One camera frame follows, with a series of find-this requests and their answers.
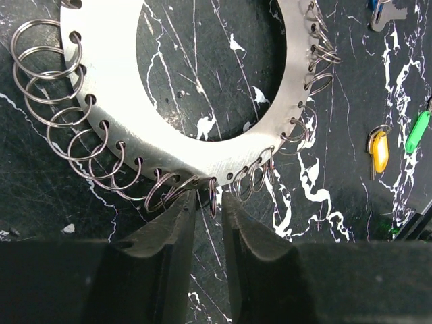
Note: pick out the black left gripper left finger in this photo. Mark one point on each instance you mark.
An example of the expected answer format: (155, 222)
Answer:
(143, 278)

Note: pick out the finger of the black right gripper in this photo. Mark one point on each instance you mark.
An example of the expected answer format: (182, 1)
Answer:
(418, 227)

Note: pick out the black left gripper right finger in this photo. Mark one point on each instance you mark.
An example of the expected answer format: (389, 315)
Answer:
(272, 280)

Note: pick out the yellow tag key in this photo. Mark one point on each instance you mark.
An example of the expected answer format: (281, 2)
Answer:
(378, 149)

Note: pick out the metal key ring disc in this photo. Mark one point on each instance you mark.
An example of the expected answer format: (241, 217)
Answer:
(93, 43)

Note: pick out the green tag key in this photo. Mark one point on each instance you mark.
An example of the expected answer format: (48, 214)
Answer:
(418, 130)

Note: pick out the blue tag key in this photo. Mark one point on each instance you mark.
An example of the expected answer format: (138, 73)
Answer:
(385, 11)

